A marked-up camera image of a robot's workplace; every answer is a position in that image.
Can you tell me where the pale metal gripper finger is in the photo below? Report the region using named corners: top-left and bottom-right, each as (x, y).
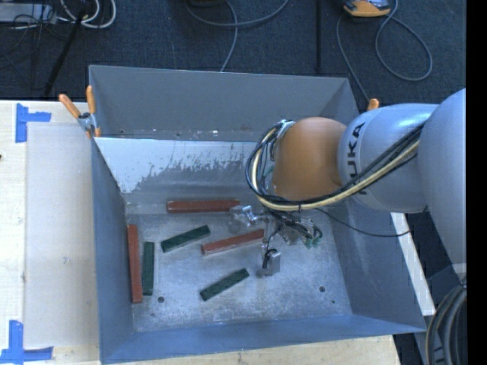
top-left (229, 205), bottom-right (256, 221)
top-left (228, 217), bottom-right (256, 234)

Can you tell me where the pale wood flat board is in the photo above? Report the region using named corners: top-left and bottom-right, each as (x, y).
top-left (23, 122), bottom-right (101, 351)

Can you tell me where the red-brown flat block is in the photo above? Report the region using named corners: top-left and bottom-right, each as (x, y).
top-left (126, 224), bottom-right (144, 304)
top-left (166, 198), bottom-right (241, 214)
top-left (200, 228), bottom-right (266, 256)

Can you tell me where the black cylinder on white bracket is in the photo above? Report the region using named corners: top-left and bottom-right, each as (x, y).
top-left (259, 241), bottom-right (283, 279)

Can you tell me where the dark green flat block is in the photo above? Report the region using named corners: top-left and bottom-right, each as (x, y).
top-left (160, 224), bottom-right (212, 254)
top-left (142, 241), bottom-right (156, 297)
top-left (199, 267), bottom-right (251, 302)

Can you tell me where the grey metal bin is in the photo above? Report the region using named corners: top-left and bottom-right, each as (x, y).
top-left (88, 65), bottom-right (428, 365)

